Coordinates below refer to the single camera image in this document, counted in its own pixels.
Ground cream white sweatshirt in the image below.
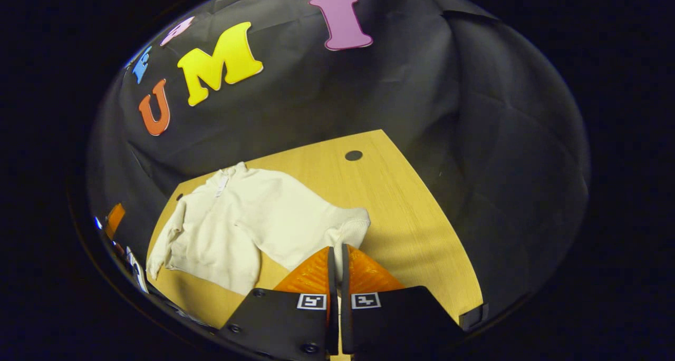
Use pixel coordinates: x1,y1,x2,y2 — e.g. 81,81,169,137
146,162,371,296

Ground black table corner bracket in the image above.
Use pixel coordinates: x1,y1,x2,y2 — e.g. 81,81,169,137
458,303,489,331

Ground black backdrop cloth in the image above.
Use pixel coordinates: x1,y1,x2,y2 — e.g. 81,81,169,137
87,0,591,330

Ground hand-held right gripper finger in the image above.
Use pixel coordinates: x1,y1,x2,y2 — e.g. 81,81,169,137
340,243,468,359
218,246,339,359

